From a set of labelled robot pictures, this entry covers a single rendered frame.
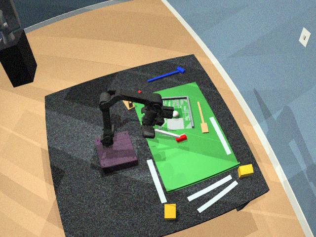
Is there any blue golf putter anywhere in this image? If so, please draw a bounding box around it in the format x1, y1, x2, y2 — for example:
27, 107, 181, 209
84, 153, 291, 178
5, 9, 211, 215
148, 67, 185, 82

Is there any green flat mat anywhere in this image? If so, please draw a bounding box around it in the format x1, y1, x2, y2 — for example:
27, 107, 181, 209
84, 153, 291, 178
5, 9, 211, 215
146, 82, 238, 190

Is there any white golf ball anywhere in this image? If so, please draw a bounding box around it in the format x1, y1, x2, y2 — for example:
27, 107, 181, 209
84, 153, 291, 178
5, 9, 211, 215
173, 111, 179, 118

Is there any yellow block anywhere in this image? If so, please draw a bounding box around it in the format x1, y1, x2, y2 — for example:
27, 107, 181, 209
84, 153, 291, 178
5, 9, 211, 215
238, 164, 254, 178
164, 204, 176, 220

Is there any white flat bar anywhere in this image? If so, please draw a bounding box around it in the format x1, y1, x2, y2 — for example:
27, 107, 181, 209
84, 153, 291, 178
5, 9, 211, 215
187, 175, 232, 201
147, 159, 166, 203
197, 181, 237, 213
209, 117, 231, 155

